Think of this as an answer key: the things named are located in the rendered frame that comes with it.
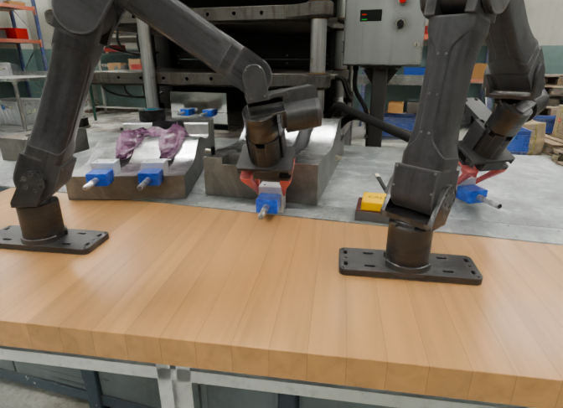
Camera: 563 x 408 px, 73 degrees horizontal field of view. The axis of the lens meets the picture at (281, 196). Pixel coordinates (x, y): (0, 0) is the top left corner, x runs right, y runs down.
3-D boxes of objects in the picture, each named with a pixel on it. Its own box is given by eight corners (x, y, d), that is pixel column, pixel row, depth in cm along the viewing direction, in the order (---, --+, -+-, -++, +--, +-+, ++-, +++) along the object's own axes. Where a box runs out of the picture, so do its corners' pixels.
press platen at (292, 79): (334, 121, 146) (337, 73, 140) (57, 110, 178) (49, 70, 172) (354, 100, 222) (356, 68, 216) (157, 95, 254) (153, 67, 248)
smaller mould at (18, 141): (42, 163, 115) (36, 140, 112) (2, 160, 119) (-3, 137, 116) (90, 149, 133) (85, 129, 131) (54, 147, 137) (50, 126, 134)
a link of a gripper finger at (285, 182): (263, 180, 81) (257, 147, 74) (297, 182, 79) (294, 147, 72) (257, 204, 76) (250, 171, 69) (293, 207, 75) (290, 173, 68)
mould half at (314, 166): (317, 205, 82) (318, 142, 77) (205, 194, 88) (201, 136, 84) (343, 152, 127) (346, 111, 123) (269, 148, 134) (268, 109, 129)
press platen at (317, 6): (338, 56, 138) (340, -3, 132) (46, 56, 170) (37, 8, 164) (357, 57, 214) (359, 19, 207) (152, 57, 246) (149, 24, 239)
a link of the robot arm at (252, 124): (282, 124, 69) (279, 90, 64) (289, 143, 66) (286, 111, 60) (245, 131, 69) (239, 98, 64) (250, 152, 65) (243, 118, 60)
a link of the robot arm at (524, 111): (494, 116, 76) (514, 86, 71) (520, 132, 74) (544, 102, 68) (477, 128, 72) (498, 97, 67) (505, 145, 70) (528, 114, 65)
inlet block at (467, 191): (507, 218, 75) (513, 192, 74) (486, 220, 74) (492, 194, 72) (461, 196, 87) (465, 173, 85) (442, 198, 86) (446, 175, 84)
